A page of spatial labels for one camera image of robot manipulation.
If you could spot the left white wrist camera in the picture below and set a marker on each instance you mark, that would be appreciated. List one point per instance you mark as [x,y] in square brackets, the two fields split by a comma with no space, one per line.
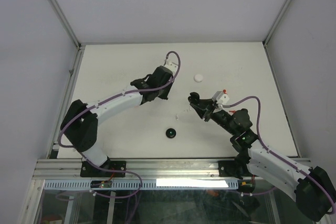
[172,66]

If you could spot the black earbud case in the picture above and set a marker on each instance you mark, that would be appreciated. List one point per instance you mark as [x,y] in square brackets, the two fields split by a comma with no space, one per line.
[170,133]
[194,98]

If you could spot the aluminium mounting rail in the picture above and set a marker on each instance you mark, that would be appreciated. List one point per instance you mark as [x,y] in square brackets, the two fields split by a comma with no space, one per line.
[195,168]

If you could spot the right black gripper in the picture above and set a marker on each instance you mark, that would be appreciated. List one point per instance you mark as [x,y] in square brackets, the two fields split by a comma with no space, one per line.
[207,113]

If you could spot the white slotted cable duct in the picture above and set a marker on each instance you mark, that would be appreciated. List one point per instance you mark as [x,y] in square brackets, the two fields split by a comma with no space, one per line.
[147,184]

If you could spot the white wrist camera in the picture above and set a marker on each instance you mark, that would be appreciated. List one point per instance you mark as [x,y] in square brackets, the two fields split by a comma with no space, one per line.
[172,66]
[220,98]

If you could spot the left aluminium frame post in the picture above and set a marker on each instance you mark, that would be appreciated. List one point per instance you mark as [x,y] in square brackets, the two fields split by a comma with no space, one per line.
[65,23]

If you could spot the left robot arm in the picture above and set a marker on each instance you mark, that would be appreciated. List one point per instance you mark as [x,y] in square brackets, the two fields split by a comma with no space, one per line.
[80,125]

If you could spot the right aluminium frame post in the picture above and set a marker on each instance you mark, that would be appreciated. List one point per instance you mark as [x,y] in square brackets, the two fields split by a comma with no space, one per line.
[285,6]

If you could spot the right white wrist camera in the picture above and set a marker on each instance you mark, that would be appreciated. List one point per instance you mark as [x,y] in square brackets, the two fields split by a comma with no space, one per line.
[220,98]

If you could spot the aluminium frame post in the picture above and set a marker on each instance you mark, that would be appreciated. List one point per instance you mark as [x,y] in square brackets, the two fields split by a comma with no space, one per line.
[65,23]
[285,6]

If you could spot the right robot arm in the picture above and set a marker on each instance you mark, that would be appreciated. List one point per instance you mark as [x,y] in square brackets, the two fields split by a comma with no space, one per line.
[309,187]

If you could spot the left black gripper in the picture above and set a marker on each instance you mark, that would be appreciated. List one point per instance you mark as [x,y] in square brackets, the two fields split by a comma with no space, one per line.
[165,95]

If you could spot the white earbud case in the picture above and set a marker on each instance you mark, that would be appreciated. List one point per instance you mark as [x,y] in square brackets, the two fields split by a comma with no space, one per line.
[198,78]

